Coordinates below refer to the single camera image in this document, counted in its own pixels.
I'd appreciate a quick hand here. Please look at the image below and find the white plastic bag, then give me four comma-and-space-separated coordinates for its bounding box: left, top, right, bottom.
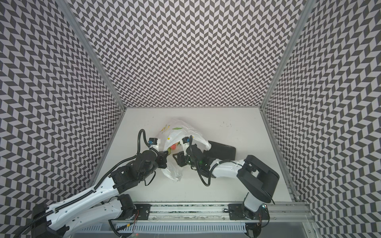
156, 119, 211, 182

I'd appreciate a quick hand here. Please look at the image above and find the red yellow fake mango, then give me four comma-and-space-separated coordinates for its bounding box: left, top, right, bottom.
170, 144, 179, 150

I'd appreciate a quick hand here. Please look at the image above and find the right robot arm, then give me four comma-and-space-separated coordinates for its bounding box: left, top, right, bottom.
173, 149, 280, 220

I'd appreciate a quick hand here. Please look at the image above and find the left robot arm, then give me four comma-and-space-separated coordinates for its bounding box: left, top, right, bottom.
15, 150, 168, 238

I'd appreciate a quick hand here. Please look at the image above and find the black square tray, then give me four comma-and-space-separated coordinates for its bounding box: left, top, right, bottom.
203, 141, 236, 161

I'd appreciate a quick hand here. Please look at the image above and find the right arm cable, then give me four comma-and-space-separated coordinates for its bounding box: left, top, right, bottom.
188, 135, 245, 187

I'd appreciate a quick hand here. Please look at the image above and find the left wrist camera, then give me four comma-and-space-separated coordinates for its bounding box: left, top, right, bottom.
148, 137, 159, 150

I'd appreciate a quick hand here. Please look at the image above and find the aluminium front rail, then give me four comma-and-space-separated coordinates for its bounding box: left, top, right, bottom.
135, 202, 314, 223

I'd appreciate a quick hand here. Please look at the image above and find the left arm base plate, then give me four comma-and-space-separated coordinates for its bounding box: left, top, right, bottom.
135, 203, 152, 221

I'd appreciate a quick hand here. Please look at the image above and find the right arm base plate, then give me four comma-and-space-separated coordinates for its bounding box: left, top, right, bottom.
223, 203, 270, 221

